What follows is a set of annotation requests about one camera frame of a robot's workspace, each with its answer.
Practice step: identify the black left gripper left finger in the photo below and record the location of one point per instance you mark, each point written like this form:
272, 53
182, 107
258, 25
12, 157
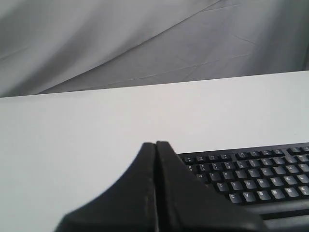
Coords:
127, 206

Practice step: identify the black acer keyboard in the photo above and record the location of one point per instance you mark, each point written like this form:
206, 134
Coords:
272, 181

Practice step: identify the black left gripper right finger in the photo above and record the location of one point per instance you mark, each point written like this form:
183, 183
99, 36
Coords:
185, 204

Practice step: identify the grey backdrop cloth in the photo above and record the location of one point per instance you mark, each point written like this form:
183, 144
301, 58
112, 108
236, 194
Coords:
52, 46

